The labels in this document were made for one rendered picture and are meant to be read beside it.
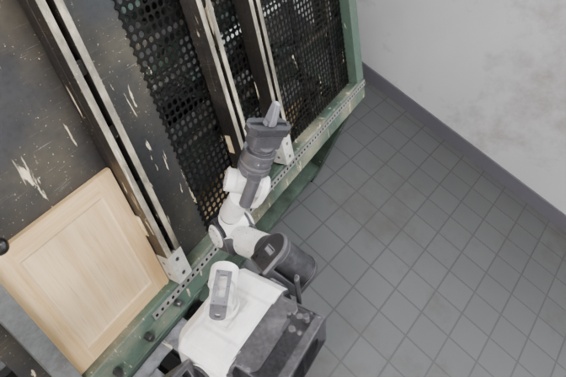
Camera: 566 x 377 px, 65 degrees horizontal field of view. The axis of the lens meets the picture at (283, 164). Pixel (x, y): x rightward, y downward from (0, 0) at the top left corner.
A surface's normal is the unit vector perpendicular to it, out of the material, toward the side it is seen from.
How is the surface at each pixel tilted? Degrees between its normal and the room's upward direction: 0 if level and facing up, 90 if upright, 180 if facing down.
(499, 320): 0
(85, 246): 60
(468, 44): 90
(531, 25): 90
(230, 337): 23
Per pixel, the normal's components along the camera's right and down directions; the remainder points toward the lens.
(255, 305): -0.08, -0.76
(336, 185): 0.25, -0.59
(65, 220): 0.83, 0.18
